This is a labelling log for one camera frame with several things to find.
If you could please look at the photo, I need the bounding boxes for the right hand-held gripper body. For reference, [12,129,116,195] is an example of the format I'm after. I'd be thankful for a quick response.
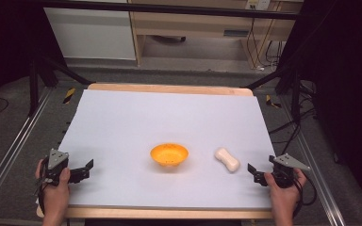
[268,153,312,189]

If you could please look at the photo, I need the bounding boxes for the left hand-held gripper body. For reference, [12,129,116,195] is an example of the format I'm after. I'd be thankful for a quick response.
[40,148,80,186]

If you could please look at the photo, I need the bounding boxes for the white soap bar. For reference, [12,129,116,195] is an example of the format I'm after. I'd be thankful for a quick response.
[214,147,241,173]

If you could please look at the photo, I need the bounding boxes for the orange bowl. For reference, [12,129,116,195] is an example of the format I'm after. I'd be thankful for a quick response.
[149,142,189,168]

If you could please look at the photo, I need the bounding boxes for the person's right hand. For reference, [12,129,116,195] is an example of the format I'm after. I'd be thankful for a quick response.
[263,168,308,218]

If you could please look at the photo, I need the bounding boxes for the person's left hand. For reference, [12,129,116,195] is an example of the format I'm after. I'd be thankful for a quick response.
[35,158,72,212]

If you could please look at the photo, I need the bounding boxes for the yellow black striped tape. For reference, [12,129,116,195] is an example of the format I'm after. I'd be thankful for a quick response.
[62,87,76,105]
[265,94,283,109]

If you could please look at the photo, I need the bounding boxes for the white table mat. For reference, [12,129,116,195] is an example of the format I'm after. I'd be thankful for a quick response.
[57,89,276,211]

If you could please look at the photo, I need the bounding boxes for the black curtain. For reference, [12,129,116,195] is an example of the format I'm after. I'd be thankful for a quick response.
[0,0,68,121]
[277,0,362,218]

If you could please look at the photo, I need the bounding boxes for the white cabinet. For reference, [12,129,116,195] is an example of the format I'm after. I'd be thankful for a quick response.
[43,7,137,61]

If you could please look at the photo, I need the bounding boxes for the light wooden desk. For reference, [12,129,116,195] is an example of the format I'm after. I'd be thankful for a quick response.
[127,0,304,70]

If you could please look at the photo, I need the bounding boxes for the black metal crossbar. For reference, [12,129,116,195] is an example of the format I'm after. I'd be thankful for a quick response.
[41,0,300,21]

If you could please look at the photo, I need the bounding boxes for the aluminium floor rail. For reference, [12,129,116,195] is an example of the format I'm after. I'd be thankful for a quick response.
[0,87,55,218]
[278,95,347,226]

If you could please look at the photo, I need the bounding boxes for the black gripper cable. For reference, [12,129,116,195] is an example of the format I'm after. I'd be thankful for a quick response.
[292,174,318,218]
[36,180,46,217]

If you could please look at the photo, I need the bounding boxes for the black floor cables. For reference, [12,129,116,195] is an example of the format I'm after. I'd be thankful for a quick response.
[268,79,319,155]

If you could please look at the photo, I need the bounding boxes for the thin black floor cable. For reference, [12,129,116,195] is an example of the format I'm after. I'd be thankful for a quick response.
[0,97,10,117]

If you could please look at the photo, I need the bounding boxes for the black metal frame strut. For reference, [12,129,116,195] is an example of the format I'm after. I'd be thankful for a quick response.
[27,51,94,118]
[240,64,303,124]

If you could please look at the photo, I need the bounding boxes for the cables under desk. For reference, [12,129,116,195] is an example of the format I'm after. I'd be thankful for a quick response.
[245,18,285,72]

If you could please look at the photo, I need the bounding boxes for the white wall socket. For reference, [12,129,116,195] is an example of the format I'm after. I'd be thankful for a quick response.
[245,0,271,11]

